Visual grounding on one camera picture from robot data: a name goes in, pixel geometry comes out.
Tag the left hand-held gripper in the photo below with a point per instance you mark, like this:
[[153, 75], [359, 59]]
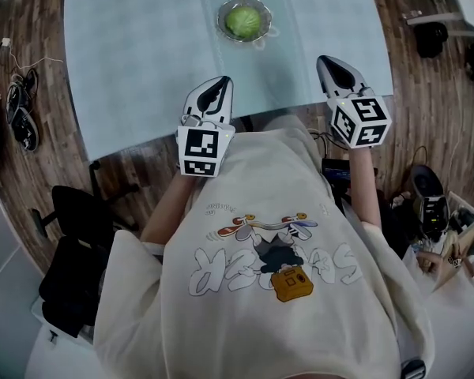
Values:
[[199, 144]]

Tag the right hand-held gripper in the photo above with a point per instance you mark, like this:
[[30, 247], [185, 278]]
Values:
[[363, 113]]

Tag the glass bowl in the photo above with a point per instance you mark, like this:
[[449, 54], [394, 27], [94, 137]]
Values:
[[221, 24]]

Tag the green cabbage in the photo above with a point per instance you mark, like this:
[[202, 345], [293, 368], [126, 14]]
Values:
[[243, 23]]

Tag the person's left forearm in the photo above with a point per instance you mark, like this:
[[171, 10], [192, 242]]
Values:
[[170, 207]]

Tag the person's right forearm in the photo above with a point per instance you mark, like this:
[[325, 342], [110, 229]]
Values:
[[361, 188]]

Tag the light blue tablecloth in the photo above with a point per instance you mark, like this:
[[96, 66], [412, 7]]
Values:
[[142, 53]]

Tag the black electronic box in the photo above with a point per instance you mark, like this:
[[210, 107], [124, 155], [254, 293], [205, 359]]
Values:
[[337, 170]]

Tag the black bag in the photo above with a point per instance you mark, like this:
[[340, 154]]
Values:
[[430, 38]]

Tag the grey shell backpack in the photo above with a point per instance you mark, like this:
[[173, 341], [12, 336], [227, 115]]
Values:
[[426, 184]]

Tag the black sneaker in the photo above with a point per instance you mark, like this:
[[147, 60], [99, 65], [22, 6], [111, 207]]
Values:
[[15, 101], [27, 132]]

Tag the black office chair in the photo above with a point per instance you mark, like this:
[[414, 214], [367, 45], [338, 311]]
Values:
[[75, 259]]

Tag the white power strip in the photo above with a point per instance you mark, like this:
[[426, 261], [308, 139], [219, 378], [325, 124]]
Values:
[[6, 43]]

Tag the cream printed t-shirt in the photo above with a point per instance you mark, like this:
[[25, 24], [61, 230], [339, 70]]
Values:
[[260, 310]]

